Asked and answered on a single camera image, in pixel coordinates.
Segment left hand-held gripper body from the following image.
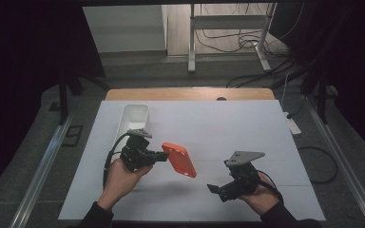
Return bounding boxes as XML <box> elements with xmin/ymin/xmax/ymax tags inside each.
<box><xmin>119</xmin><ymin>127</ymin><xmax>160</xmax><ymax>173</ymax></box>

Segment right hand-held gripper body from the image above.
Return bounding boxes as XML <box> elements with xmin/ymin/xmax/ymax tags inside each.
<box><xmin>216</xmin><ymin>150</ymin><xmax>266</xmax><ymax>203</ymax></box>

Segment orange phone case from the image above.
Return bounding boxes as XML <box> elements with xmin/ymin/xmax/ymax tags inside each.
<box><xmin>161</xmin><ymin>142</ymin><xmax>199</xmax><ymax>179</ymax></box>

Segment white plastic storage box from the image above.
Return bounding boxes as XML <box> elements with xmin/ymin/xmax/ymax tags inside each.
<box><xmin>108</xmin><ymin>104</ymin><xmax>150</xmax><ymax>161</ymax></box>

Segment person's right hand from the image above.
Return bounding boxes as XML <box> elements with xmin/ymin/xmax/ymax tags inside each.
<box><xmin>239</xmin><ymin>172</ymin><xmax>282</xmax><ymax>217</ymax></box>

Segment person's left hand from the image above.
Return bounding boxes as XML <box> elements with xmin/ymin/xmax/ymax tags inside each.
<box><xmin>96</xmin><ymin>158</ymin><xmax>154</xmax><ymax>212</ymax></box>

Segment white table cover board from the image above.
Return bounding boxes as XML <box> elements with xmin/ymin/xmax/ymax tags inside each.
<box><xmin>58</xmin><ymin>100</ymin><xmax>327</xmax><ymax>222</ymax></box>

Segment wooden table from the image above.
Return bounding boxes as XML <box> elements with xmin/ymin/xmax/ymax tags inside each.
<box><xmin>105</xmin><ymin>87</ymin><xmax>277</xmax><ymax>102</ymax></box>

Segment white power strip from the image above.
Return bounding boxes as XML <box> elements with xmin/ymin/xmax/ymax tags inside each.
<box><xmin>282</xmin><ymin>111</ymin><xmax>303</xmax><ymax>136</ymax></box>

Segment black metal stand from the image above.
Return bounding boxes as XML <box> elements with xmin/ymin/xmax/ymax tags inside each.
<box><xmin>299</xmin><ymin>70</ymin><xmax>332</xmax><ymax>125</ymax></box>
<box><xmin>57</xmin><ymin>70</ymin><xmax>110</xmax><ymax>125</ymax></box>

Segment white panel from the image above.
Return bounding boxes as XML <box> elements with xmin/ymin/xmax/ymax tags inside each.
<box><xmin>82</xmin><ymin>4</ymin><xmax>168</xmax><ymax>54</ymax></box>

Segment black curtain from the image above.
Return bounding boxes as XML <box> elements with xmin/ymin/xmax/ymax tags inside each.
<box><xmin>269</xmin><ymin>0</ymin><xmax>365</xmax><ymax>156</ymax></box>
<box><xmin>0</xmin><ymin>0</ymin><xmax>106</xmax><ymax>203</ymax></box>

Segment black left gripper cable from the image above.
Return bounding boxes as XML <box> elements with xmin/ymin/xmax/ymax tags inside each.
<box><xmin>102</xmin><ymin>132</ymin><xmax>131</xmax><ymax>191</ymax></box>

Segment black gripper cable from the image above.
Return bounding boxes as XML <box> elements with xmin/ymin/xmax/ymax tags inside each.
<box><xmin>102</xmin><ymin>132</ymin><xmax>131</xmax><ymax>191</ymax></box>
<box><xmin>256</xmin><ymin>170</ymin><xmax>285</xmax><ymax>204</ymax></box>

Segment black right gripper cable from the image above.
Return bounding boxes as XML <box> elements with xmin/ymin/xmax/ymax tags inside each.
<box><xmin>256</xmin><ymin>170</ymin><xmax>285</xmax><ymax>204</ymax></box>

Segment looped black cable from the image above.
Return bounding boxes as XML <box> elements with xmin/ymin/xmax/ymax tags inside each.
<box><xmin>297</xmin><ymin>145</ymin><xmax>339</xmax><ymax>185</ymax></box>

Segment aluminium rail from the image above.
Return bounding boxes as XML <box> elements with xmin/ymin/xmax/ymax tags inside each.
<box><xmin>9</xmin><ymin>104</ymin><xmax>79</xmax><ymax>228</ymax></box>
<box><xmin>303</xmin><ymin>94</ymin><xmax>365</xmax><ymax>228</ymax></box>

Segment thin white cable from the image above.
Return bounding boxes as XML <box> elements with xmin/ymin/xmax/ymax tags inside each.
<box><xmin>280</xmin><ymin>71</ymin><xmax>292</xmax><ymax>110</ymax></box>

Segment long black floor cable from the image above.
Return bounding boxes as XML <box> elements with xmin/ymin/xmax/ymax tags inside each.
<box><xmin>225</xmin><ymin>56</ymin><xmax>302</xmax><ymax>89</ymax></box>

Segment white metal desk frame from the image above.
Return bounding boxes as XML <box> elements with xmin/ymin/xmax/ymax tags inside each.
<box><xmin>187</xmin><ymin>3</ymin><xmax>278</xmax><ymax>74</ymax></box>

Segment tangled black floor cables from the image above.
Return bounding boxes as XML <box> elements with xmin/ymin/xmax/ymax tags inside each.
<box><xmin>195</xmin><ymin>3</ymin><xmax>288</xmax><ymax>59</ymax></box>

